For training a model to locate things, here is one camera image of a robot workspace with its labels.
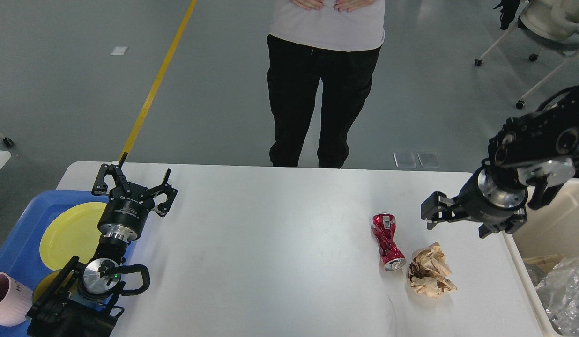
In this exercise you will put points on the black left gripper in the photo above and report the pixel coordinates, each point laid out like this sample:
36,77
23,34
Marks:
125,213

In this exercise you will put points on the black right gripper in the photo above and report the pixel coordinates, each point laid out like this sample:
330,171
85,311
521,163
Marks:
479,200

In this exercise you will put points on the yellow plastic plate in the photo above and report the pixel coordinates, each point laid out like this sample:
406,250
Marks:
72,233

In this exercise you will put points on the brown paper ball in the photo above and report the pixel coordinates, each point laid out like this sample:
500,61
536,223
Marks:
428,273

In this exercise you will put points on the brown paper bag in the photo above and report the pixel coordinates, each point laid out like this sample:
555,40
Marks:
546,263

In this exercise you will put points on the crushed red soda can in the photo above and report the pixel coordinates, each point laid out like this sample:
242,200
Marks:
383,226

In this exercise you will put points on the pink ribbed mug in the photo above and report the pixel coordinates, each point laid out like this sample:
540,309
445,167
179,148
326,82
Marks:
15,301

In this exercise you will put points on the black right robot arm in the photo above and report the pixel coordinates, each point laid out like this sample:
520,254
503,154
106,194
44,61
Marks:
528,162

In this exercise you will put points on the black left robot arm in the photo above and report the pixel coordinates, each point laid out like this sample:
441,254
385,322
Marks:
82,299

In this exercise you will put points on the floor outlet cover right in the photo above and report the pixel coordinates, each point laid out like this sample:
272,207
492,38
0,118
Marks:
428,159

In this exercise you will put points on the floor outlet cover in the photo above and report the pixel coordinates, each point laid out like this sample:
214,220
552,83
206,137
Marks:
405,160
428,159

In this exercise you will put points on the beige plastic bin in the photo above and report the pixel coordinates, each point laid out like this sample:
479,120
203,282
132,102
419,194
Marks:
553,229

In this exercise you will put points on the floor outlet cover left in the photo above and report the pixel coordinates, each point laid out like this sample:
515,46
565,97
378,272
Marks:
405,160

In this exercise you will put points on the blue plastic tray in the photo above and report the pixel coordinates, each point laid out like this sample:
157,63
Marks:
19,257

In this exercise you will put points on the chair caster at left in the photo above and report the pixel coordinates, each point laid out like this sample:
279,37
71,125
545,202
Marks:
6,141

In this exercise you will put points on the white office chair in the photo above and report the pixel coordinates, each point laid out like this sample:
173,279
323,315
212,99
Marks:
554,26

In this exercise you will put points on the seated person in black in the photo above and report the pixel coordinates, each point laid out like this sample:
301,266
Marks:
508,10

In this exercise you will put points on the person in grey shirt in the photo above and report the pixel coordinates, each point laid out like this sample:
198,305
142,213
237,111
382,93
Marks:
330,43

